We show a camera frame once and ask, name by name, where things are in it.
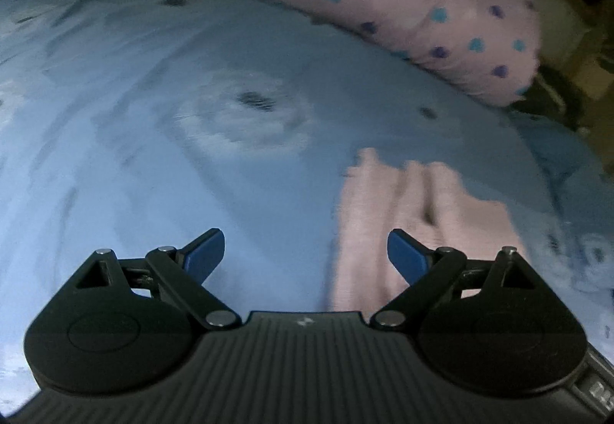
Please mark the pink towel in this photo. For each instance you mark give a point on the pink towel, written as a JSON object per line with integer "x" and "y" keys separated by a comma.
{"x": 431, "y": 222}

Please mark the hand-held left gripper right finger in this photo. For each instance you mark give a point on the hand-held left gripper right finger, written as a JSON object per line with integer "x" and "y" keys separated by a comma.
{"x": 407, "y": 256}

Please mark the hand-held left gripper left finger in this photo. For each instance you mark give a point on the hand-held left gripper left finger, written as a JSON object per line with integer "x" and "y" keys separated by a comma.
{"x": 205, "y": 256}

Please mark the blue floral bedsheet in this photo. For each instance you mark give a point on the blue floral bedsheet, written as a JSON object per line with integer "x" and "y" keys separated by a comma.
{"x": 158, "y": 117}

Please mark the pink pillow with heart print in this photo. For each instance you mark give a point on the pink pillow with heart print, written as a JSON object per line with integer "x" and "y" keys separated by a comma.
{"x": 407, "y": 6}

